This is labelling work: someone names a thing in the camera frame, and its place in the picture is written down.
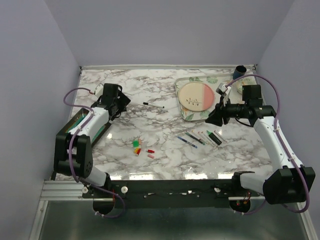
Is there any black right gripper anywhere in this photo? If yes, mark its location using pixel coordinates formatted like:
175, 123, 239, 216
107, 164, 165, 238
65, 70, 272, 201
205, 95, 249, 127

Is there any green cap black highlighter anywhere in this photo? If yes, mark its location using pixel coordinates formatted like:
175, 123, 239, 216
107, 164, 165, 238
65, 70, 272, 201
206, 130, 222, 146

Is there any yellow cap white marker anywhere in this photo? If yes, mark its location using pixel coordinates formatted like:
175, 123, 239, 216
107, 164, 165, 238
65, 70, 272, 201
198, 131, 216, 146

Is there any blue ballpoint pen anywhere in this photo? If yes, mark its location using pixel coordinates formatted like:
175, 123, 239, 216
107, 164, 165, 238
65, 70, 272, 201
177, 136, 198, 149

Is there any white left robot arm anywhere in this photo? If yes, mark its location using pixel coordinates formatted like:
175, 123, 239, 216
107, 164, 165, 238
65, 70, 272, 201
53, 83, 131, 198

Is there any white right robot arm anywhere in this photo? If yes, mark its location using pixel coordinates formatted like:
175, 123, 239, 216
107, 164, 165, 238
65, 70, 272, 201
206, 83, 316, 205

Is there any teal ballpoint pen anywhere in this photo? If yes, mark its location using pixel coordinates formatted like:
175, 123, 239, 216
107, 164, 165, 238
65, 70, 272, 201
185, 132, 205, 145

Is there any cream and pink plate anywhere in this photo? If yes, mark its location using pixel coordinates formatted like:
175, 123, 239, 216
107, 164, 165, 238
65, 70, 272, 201
177, 81, 215, 112

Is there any floral leaf pattern tray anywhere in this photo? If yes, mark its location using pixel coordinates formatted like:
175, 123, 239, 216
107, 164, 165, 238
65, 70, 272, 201
174, 73, 233, 122

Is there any black cap white marker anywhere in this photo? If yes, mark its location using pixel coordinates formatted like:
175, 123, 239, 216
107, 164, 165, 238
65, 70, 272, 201
142, 102, 165, 109

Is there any square teal black dish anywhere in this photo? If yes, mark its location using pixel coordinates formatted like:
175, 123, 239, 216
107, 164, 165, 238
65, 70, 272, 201
61, 107, 112, 146

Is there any small floral bowl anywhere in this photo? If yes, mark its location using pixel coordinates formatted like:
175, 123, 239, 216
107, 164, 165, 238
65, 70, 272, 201
233, 76, 257, 94

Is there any dark blue cup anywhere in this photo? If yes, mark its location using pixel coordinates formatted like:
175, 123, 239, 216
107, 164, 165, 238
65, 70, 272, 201
232, 65, 247, 80

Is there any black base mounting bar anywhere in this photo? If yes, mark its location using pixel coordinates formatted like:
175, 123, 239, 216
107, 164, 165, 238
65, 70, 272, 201
82, 179, 258, 212

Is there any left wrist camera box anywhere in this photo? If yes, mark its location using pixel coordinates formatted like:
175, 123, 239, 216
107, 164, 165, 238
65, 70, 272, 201
94, 84, 104, 98

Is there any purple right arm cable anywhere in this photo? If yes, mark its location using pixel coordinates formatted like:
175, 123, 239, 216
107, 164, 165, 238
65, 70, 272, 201
224, 74, 311, 214

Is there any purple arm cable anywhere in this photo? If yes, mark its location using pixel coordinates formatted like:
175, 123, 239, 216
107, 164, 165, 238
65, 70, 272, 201
63, 87, 98, 183
224, 74, 311, 214

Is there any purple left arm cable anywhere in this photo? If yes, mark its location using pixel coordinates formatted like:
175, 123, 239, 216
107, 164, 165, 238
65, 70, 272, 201
63, 87, 98, 183

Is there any aluminium frame rail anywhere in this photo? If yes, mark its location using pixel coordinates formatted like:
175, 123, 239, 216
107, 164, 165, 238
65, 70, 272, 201
40, 180, 83, 201

